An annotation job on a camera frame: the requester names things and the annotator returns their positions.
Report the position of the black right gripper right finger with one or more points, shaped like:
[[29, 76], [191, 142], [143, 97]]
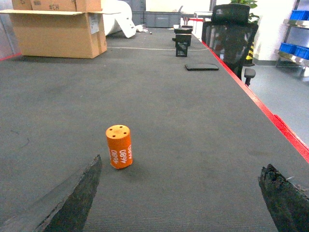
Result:
[[287, 204]]

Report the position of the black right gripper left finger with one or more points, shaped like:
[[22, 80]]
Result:
[[65, 208]]

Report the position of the orange cylindrical cap 4680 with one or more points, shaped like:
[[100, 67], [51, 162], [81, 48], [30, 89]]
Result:
[[119, 145]]

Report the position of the steel shelf rack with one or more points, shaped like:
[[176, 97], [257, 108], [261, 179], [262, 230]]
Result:
[[294, 49]]

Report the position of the black conveyor belt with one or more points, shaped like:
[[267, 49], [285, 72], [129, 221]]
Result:
[[198, 141]]

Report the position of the black flat phone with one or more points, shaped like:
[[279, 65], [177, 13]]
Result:
[[201, 67]]

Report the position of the large cardboard box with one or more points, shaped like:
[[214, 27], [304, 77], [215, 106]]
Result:
[[60, 34]]

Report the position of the black office chair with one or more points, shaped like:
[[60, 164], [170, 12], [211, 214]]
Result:
[[229, 34]]

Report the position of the black box stand near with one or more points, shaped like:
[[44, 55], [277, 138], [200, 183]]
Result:
[[182, 42]]

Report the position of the black box stand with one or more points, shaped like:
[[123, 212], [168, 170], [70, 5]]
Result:
[[185, 29], [182, 42]]

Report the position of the white foam roll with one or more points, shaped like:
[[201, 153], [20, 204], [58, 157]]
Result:
[[117, 16]]

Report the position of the black box stand far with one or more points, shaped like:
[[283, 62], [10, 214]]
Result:
[[185, 29]]

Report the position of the grey plastic crate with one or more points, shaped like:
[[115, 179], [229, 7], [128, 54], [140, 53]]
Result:
[[156, 19]]

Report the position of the red conveyor frame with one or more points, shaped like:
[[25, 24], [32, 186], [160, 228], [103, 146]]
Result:
[[288, 133]]

